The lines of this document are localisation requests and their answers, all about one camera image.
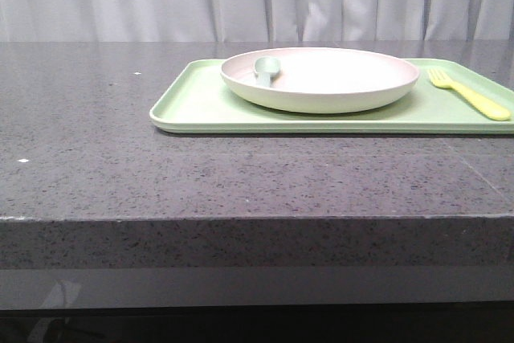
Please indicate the white round plate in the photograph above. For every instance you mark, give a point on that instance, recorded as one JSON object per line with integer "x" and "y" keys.
{"x": 322, "y": 80}

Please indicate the yellow plastic fork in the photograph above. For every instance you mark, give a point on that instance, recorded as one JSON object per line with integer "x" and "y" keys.
{"x": 484, "y": 105}

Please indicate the light green serving tray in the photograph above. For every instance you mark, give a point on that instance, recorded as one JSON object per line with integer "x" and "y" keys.
{"x": 198, "y": 101}

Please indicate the pale green plastic spoon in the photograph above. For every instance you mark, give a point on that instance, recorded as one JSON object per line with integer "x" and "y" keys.
{"x": 266, "y": 68}

